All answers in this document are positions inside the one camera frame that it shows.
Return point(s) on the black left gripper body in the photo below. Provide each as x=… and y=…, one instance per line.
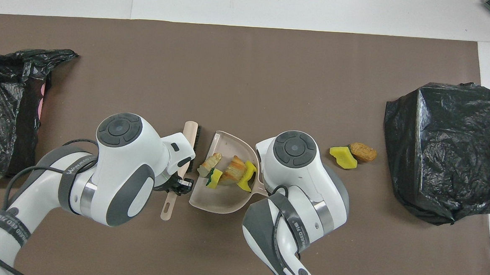
x=163, y=185

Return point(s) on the green and yellow sponge wedge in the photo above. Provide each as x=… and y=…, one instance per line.
x=215, y=180

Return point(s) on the croissant bread piece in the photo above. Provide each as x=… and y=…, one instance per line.
x=234, y=170
x=210, y=163

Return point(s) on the beige plastic dustpan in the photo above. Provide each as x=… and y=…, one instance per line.
x=220, y=199

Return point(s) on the beige hand brush black bristles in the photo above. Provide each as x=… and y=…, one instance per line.
x=191, y=141

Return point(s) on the notched yellow sponge piece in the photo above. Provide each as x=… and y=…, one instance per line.
x=248, y=173

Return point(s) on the yellow sponge piece green edge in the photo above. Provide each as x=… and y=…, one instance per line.
x=342, y=157

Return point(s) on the brown fried nugget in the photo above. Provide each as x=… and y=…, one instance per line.
x=363, y=152

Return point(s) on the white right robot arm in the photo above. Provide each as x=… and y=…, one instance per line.
x=301, y=178

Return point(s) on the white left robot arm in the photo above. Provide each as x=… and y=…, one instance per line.
x=117, y=168

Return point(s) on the pink bin with black bag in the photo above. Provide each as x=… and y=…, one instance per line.
x=3, y=112

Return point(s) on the brown table mat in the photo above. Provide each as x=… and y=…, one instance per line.
x=231, y=69

